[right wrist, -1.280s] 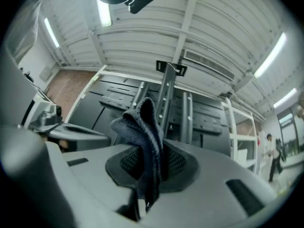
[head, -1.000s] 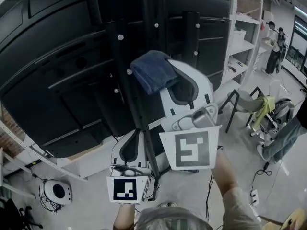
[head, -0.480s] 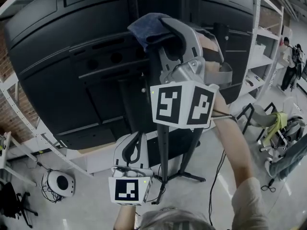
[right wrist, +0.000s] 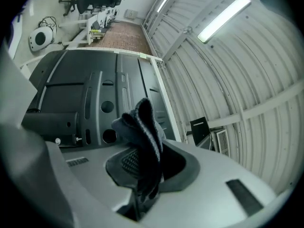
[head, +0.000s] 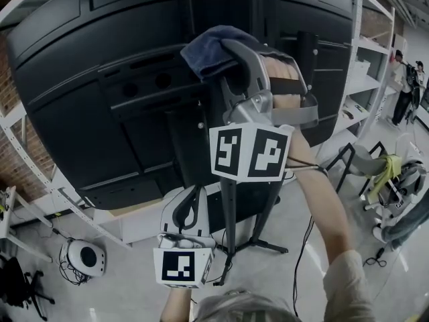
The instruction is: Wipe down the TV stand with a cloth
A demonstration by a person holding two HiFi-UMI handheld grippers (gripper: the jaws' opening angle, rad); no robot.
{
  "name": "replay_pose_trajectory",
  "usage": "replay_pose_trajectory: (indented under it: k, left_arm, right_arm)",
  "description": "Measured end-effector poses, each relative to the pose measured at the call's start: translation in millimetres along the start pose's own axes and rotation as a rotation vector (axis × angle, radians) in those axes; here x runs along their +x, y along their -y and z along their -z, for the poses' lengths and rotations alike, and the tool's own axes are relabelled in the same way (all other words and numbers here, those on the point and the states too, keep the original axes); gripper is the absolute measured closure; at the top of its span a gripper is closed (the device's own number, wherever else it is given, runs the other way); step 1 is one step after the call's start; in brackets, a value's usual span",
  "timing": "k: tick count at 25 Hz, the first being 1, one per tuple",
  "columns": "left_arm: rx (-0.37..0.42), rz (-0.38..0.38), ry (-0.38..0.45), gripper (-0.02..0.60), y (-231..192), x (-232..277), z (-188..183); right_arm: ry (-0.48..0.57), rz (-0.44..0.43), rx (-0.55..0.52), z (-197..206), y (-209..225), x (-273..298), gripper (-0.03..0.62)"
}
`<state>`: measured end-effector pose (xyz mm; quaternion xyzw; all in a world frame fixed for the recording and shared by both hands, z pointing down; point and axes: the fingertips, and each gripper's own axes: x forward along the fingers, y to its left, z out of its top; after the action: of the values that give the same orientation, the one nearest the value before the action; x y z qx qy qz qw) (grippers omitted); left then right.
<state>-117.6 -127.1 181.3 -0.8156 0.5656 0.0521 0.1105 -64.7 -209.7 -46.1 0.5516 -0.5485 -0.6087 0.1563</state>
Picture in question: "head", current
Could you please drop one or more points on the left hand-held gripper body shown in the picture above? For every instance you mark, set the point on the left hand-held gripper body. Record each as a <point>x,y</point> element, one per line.
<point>177,263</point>

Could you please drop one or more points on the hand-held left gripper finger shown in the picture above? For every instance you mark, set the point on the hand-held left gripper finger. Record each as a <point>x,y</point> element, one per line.
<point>167,220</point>
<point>203,216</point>

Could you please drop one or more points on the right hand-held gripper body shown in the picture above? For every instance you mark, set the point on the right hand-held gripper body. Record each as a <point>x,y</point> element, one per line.
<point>254,153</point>

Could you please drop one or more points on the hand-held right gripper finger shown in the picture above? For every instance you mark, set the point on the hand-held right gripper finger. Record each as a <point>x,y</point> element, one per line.
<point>256,72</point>
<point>296,70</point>

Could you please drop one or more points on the black TV stand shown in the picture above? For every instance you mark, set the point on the black TV stand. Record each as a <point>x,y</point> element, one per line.
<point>229,213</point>

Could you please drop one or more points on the dark blue cloth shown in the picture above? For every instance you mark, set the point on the dark blue cloth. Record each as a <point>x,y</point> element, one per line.
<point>207,52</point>

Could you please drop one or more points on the person's left forearm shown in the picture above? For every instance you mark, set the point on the person's left forearm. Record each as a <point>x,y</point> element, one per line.
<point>176,305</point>

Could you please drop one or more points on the person's right forearm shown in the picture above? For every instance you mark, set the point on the person's right forearm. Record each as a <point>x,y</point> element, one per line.
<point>318,206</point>

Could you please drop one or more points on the yellow-green cloth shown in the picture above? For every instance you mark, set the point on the yellow-green cloth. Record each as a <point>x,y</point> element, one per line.
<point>390,166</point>

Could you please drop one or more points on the person's right hand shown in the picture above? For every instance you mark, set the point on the person's right hand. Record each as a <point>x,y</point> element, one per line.
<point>285,69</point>

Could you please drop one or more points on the white storage basket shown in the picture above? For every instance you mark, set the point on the white storage basket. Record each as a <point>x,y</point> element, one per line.
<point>362,69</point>

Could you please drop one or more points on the white round device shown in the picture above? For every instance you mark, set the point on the white round device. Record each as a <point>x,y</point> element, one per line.
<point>73,257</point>

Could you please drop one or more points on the grey chair with black legs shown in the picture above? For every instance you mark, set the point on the grey chair with black legs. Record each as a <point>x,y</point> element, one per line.
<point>363,161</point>

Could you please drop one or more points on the black television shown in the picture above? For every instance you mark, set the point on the black television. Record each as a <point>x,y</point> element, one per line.
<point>83,96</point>

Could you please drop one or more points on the white swivel chair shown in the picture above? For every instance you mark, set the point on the white swivel chair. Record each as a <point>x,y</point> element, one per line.
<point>410,179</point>

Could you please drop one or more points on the person's beige shirt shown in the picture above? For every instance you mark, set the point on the person's beige shirt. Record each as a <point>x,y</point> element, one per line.
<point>348,280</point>

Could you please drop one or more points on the black office chair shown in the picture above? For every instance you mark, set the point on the black office chair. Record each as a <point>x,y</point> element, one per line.
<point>13,280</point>

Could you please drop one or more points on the white metal frame table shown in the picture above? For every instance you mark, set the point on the white metal frame table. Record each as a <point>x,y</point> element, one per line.
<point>10,213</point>

